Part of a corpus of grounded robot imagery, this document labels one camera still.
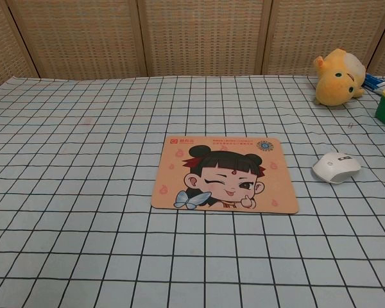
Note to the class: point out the yellow plush toy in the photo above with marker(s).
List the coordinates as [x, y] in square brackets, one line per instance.
[335, 83]

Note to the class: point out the white computer mouse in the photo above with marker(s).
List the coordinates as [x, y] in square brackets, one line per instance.
[335, 167]

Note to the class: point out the blue and white box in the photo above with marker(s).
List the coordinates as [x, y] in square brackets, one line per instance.
[373, 81]

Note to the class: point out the cartoon girl mouse pad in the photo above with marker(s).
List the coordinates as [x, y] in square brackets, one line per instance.
[224, 189]

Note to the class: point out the blue checkered tablecloth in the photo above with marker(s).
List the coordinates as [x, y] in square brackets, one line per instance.
[83, 224]

